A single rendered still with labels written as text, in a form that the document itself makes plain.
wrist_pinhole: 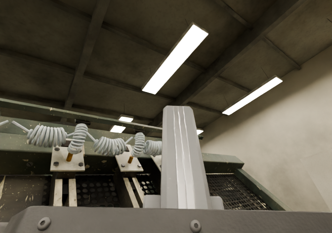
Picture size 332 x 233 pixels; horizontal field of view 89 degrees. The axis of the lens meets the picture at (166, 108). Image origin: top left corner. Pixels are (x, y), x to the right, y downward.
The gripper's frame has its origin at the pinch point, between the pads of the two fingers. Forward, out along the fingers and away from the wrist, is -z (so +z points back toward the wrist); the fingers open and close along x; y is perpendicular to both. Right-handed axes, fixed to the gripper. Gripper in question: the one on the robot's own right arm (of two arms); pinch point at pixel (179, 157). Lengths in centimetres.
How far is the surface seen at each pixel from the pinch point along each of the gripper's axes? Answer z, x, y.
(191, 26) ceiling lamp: -246, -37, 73
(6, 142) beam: -27, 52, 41
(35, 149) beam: -27, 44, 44
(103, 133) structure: -71, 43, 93
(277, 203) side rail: -30, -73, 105
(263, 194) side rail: -37, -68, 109
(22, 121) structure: -60, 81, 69
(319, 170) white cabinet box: -120, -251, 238
